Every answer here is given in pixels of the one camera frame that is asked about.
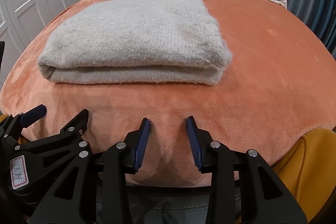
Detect white knitted sweater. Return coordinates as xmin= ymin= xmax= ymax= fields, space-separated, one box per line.
xmin=38 ymin=0 xmax=232 ymax=85

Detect orange plush bed blanket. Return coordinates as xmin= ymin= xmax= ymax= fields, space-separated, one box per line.
xmin=1 ymin=0 xmax=335 ymax=187

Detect yellow jacket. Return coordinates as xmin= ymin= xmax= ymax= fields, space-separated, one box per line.
xmin=0 ymin=113 xmax=336 ymax=224

